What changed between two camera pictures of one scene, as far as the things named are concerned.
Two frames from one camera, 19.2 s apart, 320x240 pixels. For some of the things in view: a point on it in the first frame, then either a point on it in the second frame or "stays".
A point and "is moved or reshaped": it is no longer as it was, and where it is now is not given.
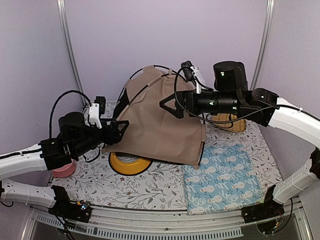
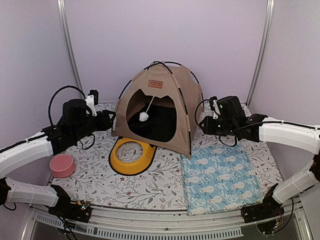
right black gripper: [185, 104] -> [208, 125]
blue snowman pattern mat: [225, 180] stays
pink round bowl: [65, 171] stays
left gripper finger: [118, 134] -> [111, 120]
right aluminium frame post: [262, 45] stays
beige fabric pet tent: [154, 132] is moved or reshaped
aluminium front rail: [118, 223] stays
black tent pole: [145, 68] -> [181, 96]
